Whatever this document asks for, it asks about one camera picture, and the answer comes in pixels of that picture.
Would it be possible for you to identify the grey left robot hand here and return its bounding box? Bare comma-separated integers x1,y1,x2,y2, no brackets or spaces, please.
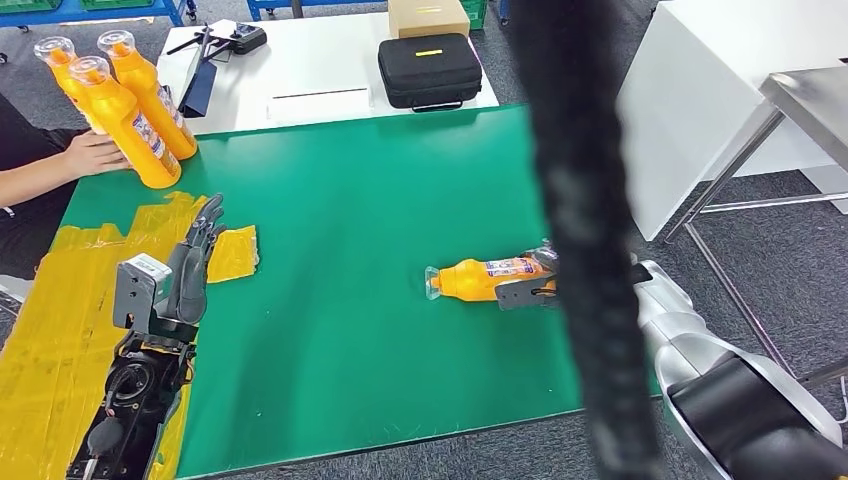
162,193,229,326

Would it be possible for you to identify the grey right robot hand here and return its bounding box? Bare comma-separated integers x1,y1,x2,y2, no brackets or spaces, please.
523,241,561,274

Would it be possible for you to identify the orange bottle with clear cap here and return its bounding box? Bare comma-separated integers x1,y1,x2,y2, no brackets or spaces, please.
33,36,107,136
424,254,558,304
68,55,183,191
97,29,199,162

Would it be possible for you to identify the person's hand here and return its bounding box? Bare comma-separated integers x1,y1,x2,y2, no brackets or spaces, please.
62,129,132,180

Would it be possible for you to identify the person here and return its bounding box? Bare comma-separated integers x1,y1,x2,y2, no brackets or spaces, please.
0,92,84,280

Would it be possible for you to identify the green table mat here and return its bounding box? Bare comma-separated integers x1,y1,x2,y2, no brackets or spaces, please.
58,105,664,480

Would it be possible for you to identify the tablet with blue cover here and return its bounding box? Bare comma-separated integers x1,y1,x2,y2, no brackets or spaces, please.
177,26,219,119

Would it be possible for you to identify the black carrying case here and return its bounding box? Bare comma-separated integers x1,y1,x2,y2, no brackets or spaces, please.
377,33,484,114

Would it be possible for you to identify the white cabinet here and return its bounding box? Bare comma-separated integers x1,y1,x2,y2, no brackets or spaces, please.
616,0,848,243

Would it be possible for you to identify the thin black rod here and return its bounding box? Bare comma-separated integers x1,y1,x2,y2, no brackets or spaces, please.
271,87,370,101

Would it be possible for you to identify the black remote controller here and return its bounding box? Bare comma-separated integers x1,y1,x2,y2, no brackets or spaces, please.
165,21,269,58

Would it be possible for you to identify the green plastic crate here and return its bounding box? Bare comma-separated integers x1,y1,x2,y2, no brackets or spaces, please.
79,0,155,11
0,0,62,15
461,0,490,31

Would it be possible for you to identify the white table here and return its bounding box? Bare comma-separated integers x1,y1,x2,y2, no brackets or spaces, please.
155,11,501,137

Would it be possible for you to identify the cardboard box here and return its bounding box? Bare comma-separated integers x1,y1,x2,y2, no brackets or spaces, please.
387,0,472,40

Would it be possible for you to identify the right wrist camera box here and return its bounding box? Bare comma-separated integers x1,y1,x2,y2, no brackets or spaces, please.
493,278,559,313

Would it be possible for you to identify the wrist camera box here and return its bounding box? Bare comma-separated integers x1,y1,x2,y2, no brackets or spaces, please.
112,253,175,333
493,278,559,313

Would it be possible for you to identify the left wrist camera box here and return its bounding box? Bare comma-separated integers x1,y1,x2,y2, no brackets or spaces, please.
112,253,175,333

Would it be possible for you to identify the black hanging braided cable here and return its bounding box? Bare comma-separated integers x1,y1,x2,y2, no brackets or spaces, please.
510,0,664,480

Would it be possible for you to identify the blue rack frame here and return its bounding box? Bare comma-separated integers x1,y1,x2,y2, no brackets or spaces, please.
0,0,193,29

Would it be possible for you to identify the steel frame table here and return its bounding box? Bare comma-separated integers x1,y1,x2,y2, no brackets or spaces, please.
662,66,848,392

